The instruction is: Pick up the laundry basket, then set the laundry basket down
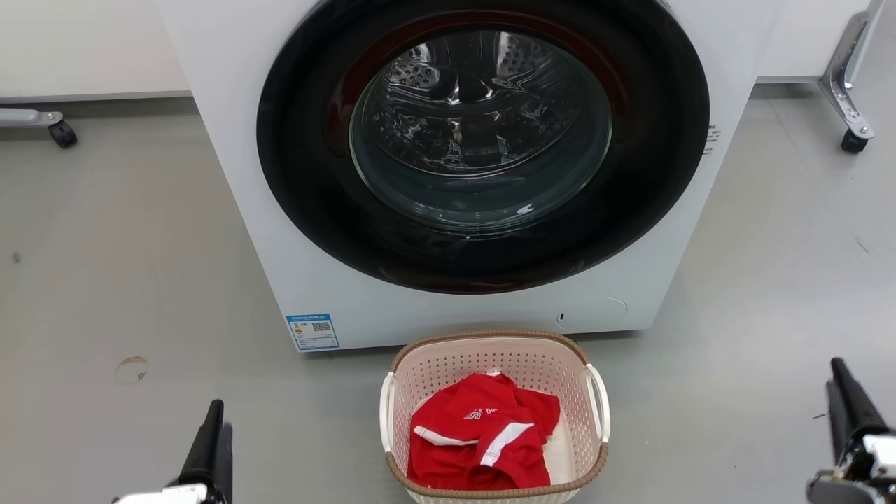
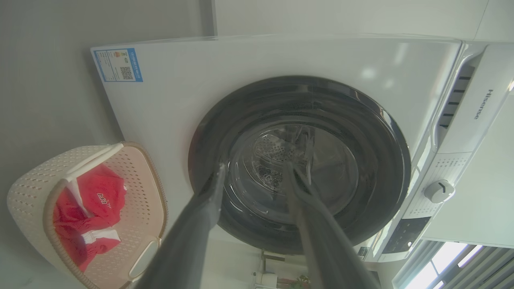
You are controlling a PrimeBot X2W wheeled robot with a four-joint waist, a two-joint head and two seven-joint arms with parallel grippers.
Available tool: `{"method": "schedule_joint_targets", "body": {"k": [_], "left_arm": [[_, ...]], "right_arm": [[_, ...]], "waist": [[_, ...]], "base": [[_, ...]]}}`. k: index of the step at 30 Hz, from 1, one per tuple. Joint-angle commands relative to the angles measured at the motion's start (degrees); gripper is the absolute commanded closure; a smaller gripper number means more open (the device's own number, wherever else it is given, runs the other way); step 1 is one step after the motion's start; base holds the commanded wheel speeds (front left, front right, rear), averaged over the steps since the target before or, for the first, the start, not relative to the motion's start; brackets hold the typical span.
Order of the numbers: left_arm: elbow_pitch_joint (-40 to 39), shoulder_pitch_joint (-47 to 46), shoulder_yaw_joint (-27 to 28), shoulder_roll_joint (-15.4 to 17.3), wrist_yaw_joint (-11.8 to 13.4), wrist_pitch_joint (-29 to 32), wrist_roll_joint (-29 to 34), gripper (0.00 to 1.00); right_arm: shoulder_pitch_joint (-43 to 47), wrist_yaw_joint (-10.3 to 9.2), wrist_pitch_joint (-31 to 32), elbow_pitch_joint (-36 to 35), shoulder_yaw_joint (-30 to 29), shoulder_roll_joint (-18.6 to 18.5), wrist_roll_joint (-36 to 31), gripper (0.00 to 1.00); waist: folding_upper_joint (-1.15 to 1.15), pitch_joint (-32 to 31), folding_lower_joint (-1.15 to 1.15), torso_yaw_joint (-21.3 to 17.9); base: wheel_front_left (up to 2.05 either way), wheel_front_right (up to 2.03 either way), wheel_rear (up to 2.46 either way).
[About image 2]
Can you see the small potted plant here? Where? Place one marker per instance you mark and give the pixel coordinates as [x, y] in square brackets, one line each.
[300, 282]

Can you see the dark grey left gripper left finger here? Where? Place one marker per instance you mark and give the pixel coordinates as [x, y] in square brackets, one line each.
[188, 241]

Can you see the white front-load washing machine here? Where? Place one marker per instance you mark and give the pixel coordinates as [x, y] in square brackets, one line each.
[281, 132]

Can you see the cream perforated laundry basket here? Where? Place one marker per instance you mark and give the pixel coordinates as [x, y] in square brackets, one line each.
[136, 188]

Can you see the red and white garment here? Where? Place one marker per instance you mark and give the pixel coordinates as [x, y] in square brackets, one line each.
[90, 212]

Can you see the dark round washing machine door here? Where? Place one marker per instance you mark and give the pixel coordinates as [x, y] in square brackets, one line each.
[299, 164]

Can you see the white window blinds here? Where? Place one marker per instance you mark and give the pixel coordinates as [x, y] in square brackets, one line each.
[461, 265]

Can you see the blue energy label sticker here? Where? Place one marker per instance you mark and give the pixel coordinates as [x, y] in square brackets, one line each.
[118, 65]

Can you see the white washing machine dial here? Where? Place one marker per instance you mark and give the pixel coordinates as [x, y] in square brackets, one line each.
[439, 191]

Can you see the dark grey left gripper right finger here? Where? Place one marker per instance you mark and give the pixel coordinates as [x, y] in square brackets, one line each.
[321, 241]

